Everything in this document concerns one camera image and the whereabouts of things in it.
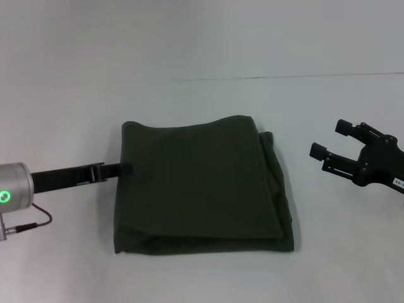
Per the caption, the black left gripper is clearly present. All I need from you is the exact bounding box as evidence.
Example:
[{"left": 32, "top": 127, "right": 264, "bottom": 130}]
[{"left": 30, "top": 162, "right": 134, "bottom": 194}]

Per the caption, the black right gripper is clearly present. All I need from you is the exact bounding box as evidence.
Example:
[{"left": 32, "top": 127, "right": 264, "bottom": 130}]
[{"left": 309, "top": 119, "right": 404, "bottom": 194}]

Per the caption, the dark green printed t-shirt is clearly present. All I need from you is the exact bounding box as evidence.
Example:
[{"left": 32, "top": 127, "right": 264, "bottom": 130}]
[{"left": 114, "top": 115, "right": 296, "bottom": 255}]

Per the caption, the left arm connector cable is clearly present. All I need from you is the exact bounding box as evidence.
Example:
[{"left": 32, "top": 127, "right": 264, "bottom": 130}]
[{"left": 0, "top": 203, "right": 53, "bottom": 241}]

